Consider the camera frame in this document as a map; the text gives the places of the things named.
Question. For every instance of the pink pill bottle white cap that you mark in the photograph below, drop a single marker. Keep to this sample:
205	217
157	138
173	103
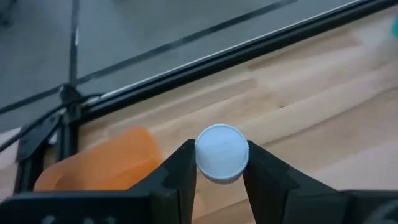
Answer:
221	152

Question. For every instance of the black aluminium table frame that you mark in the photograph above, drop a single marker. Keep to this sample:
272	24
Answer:
217	65

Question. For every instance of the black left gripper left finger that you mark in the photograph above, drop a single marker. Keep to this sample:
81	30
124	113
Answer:
174	186

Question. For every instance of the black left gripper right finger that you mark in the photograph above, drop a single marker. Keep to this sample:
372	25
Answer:
273	193

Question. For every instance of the translucent teal plastic bin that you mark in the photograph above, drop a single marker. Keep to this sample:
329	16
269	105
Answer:
395	28

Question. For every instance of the translucent orange plastic bin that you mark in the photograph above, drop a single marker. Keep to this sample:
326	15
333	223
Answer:
102	165

